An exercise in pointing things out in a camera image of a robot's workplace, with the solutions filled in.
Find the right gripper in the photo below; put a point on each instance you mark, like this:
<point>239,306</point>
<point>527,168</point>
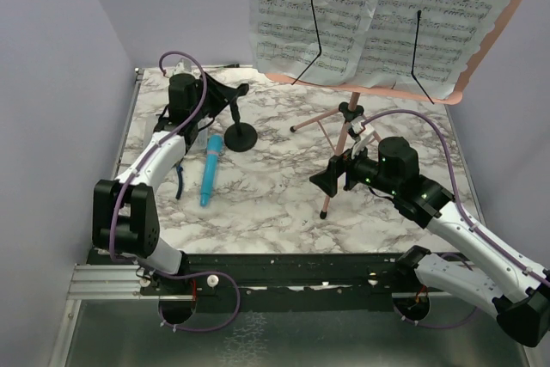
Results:
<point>327,180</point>

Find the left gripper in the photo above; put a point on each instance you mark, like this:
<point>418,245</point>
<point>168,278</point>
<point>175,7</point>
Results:
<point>221,94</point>

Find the blue toy recorder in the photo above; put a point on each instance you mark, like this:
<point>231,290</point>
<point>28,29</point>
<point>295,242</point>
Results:
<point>214,147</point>

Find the black microphone desk stand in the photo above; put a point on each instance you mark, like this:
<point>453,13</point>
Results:
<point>240,136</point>

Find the pink perforated music stand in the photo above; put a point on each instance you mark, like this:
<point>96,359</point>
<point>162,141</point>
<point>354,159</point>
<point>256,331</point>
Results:
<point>472,62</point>

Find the sheet music page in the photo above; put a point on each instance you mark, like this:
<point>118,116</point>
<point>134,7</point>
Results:
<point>313,41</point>
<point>434,19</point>

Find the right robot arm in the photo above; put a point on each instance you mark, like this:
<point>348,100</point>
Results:
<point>507,285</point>

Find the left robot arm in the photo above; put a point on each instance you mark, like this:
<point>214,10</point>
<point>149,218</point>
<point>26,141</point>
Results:
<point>125,220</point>

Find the clear plastic parts box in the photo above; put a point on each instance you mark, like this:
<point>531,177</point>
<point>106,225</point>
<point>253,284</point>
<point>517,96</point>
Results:
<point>200,142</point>

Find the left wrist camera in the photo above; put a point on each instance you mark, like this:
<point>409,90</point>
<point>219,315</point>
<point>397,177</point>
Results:
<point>184,66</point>

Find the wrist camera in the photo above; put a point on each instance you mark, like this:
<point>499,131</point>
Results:
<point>362,136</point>
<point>184,66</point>

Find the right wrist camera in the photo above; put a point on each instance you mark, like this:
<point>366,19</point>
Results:
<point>362,136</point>

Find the blue handled pliers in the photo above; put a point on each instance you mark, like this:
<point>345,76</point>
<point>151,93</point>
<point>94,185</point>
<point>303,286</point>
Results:
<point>180,178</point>

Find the aluminium rail bracket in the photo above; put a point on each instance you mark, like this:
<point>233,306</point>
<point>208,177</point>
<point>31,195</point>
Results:
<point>110,282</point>

